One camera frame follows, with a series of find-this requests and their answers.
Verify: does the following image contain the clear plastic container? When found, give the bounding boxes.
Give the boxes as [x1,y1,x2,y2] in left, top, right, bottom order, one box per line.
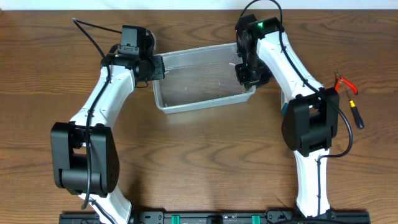
[152,43,256,114]

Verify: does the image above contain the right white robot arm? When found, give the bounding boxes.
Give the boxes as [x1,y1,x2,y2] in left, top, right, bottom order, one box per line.
[235,14,339,218]

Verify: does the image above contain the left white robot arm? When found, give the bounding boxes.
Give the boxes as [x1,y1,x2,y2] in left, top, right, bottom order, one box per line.
[50,25,165,223]

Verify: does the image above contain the blue white screwdriver box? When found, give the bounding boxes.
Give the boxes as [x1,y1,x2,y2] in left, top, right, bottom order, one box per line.
[280,91,288,115]

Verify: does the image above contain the red black pliers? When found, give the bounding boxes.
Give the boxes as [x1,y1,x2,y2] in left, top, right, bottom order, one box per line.
[334,70,359,95]

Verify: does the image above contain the yellow black screwdriver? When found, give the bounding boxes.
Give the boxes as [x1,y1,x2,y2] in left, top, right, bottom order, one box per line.
[345,88,364,129]

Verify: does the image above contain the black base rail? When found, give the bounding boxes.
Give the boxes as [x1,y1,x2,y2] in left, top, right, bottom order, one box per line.
[59,209,371,224]

